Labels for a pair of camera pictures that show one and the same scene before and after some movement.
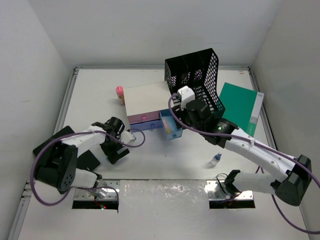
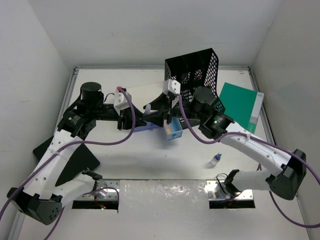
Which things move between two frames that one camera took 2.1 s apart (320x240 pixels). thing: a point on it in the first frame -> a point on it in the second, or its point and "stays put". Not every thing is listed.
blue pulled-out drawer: (170, 124) stays put
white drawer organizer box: (142, 103) stays put
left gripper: (112, 155) -> (126, 118)
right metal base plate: (217, 190) stays put
